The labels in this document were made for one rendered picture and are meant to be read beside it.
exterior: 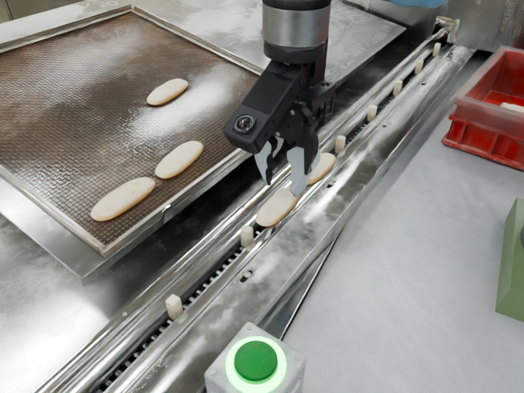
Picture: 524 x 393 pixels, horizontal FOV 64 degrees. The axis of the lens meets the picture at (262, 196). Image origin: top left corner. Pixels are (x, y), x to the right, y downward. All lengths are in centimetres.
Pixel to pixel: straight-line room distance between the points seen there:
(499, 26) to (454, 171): 53
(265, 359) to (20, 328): 32
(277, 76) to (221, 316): 28
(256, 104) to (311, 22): 10
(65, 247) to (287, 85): 32
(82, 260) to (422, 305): 42
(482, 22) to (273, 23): 84
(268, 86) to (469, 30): 84
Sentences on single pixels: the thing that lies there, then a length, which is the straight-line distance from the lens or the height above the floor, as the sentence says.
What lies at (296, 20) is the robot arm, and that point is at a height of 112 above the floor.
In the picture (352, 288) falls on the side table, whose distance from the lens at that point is 57.
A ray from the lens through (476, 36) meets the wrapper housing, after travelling 126.
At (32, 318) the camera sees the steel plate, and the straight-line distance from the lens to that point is 60.
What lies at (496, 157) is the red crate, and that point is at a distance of 87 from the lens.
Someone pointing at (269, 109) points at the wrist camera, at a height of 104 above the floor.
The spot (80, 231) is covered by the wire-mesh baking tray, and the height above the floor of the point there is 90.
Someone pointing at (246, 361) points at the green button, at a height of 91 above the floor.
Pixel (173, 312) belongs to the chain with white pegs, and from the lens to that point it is 50.
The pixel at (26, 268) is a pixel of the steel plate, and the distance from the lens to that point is 66.
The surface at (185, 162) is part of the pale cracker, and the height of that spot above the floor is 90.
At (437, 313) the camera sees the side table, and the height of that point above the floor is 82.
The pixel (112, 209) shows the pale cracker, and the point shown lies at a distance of 57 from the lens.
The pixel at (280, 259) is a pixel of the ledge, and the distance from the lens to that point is 53.
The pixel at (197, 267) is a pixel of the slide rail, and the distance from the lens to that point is 55.
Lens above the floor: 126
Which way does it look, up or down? 40 degrees down
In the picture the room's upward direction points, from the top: straight up
